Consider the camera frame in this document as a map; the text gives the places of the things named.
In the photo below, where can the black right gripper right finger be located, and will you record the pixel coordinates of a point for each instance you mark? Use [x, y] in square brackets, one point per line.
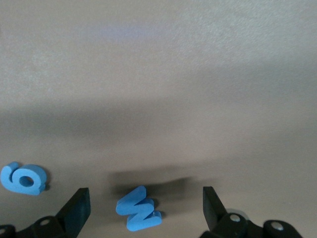
[213, 210]

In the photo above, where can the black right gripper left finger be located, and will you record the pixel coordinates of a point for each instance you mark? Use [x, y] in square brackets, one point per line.
[74, 213]

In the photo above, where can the blue uppercase letter M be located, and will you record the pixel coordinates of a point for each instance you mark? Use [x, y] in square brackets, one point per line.
[138, 210]

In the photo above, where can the blue lowercase letter g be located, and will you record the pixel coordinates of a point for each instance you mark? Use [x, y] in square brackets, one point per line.
[15, 184]

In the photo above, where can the brown table cover sheet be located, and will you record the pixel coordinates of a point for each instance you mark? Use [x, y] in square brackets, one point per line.
[158, 74]

